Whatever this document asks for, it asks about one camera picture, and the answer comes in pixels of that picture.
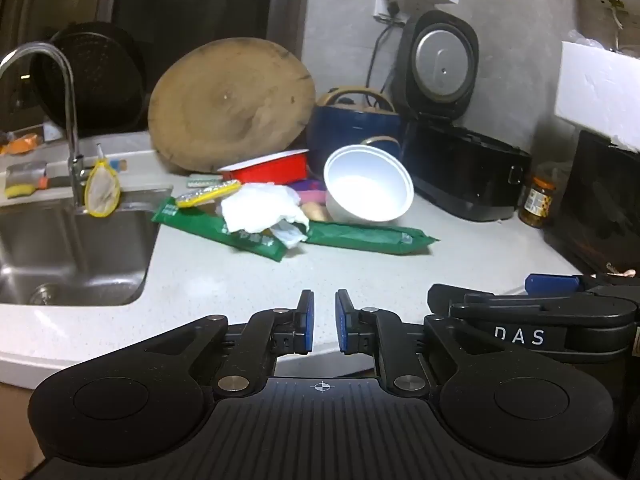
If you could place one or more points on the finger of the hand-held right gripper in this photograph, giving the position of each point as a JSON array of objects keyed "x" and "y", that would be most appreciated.
[
  {"x": 442, "y": 297},
  {"x": 552, "y": 285}
]

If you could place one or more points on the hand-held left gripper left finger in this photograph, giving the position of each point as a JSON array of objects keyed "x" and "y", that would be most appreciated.
[{"x": 309, "y": 321}]

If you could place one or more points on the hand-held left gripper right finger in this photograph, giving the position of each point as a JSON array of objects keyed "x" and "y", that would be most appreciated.
[{"x": 342, "y": 321}]

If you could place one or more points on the small ginger piece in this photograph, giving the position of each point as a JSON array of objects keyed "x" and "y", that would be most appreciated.
[{"x": 315, "y": 211}]

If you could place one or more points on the white tissue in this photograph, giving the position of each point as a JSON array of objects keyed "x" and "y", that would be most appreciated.
[{"x": 255, "y": 207}]

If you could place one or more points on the green snack packet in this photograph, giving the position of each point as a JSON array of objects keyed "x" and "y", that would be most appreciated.
[
  {"x": 365, "y": 237},
  {"x": 200, "y": 222}
]

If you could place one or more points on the red rectangular food container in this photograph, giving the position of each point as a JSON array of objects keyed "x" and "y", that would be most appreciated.
[{"x": 270, "y": 167}]

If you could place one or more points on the glass sauce jar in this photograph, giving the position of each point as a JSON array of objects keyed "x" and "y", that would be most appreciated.
[{"x": 537, "y": 202}]

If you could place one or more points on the black countertop appliance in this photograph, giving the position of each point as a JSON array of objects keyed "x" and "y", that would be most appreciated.
[{"x": 600, "y": 200}]

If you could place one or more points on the purple and pink sponge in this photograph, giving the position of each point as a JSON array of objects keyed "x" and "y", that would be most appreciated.
[{"x": 312, "y": 192}]

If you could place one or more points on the black rice cooker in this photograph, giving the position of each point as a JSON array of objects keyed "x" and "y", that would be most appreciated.
[{"x": 460, "y": 170}]

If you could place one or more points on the white plastic bowl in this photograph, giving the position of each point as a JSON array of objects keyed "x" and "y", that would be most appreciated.
[{"x": 367, "y": 187}]

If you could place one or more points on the green striped knitted cloth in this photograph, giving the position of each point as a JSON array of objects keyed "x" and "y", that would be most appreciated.
[{"x": 202, "y": 180}]

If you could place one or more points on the navy blue electric cooker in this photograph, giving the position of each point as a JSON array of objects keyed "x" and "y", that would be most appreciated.
[{"x": 350, "y": 127}]

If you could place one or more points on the white cardboard box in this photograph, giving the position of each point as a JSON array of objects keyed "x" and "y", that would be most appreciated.
[{"x": 600, "y": 90}]

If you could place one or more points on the round wooden cutting board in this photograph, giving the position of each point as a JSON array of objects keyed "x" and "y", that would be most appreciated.
[{"x": 230, "y": 105}]

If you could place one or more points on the stainless steel sink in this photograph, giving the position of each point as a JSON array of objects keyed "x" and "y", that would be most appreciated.
[{"x": 75, "y": 255}]

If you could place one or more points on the yellow mesh sink strainer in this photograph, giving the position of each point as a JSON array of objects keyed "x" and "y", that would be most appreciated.
[{"x": 102, "y": 190}]

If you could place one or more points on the small cartoon sticker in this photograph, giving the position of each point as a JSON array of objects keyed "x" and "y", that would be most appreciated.
[{"x": 117, "y": 164}]

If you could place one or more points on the yellow scrub sponge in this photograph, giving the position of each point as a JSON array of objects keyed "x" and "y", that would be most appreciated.
[{"x": 20, "y": 191}]

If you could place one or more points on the metal sink faucet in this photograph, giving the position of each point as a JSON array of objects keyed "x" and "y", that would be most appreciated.
[{"x": 71, "y": 110}]

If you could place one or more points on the kitchen cleaver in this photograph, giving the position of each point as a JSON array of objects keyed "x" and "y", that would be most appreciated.
[{"x": 27, "y": 171}]

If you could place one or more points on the black round pan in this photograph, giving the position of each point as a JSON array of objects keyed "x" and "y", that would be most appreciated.
[{"x": 90, "y": 80}]

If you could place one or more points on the orange cloth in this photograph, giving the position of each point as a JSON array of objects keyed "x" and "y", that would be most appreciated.
[{"x": 20, "y": 145}]

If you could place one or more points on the dark window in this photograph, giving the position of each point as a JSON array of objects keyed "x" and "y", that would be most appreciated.
[{"x": 200, "y": 0}]

